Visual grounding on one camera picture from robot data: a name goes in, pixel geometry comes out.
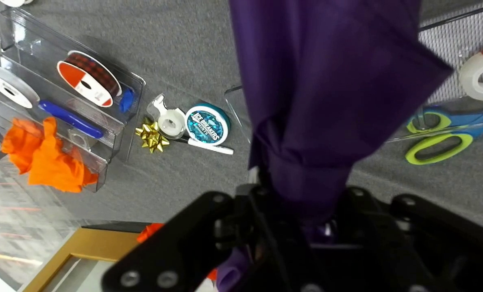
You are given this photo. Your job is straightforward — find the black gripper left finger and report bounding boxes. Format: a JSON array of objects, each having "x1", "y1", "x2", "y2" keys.
[{"x1": 101, "y1": 188, "x2": 255, "y2": 292}]

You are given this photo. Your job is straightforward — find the red brown wire spool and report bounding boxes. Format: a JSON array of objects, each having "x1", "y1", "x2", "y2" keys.
[{"x1": 55, "y1": 48, "x2": 125, "y2": 108}]

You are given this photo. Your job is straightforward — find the wooden frame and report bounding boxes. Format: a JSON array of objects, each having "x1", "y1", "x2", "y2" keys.
[{"x1": 21, "y1": 225, "x2": 166, "y2": 292}]

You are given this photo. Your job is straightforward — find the blue pen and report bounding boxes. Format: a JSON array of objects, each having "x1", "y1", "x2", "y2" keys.
[{"x1": 36, "y1": 98, "x2": 106, "y2": 139}]

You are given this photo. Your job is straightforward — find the purple umbrella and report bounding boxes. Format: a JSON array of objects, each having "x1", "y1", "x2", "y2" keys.
[{"x1": 228, "y1": 0, "x2": 455, "y2": 241}]

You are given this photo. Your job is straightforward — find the white tape roll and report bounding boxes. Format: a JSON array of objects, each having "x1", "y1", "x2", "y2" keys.
[{"x1": 455, "y1": 45, "x2": 483, "y2": 102}]

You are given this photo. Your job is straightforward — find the gold gift bow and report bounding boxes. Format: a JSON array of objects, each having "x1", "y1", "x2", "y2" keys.
[{"x1": 133, "y1": 118, "x2": 171, "y2": 154}]

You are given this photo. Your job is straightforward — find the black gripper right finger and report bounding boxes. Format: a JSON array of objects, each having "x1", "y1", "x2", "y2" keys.
[{"x1": 346, "y1": 184, "x2": 483, "y2": 292}]

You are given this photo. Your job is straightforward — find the orange crumpled cloth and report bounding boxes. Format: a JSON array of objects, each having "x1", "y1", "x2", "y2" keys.
[{"x1": 0, "y1": 115, "x2": 99, "y2": 194}]

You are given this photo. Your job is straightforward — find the clear acrylic organizer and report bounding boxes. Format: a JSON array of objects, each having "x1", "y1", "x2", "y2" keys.
[{"x1": 0, "y1": 6, "x2": 148, "y2": 194}]

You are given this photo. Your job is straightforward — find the small white tape dispenser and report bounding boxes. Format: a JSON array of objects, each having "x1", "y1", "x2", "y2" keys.
[{"x1": 145, "y1": 92, "x2": 189, "y2": 139}]

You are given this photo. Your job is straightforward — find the orange bag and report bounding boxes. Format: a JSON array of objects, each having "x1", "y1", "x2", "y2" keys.
[{"x1": 135, "y1": 220, "x2": 168, "y2": 246}]

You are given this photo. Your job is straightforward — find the teal ribbon spool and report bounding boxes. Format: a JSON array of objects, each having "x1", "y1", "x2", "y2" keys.
[{"x1": 184, "y1": 102, "x2": 233, "y2": 147}]

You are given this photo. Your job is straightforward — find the white thread spool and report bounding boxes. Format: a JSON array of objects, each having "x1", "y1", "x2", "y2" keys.
[{"x1": 0, "y1": 64, "x2": 41, "y2": 110}]

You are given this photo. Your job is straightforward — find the green blue scissors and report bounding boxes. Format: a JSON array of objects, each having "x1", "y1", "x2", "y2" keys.
[{"x1": 403, "y1": 102, "x2": 483, "y2": 167}]

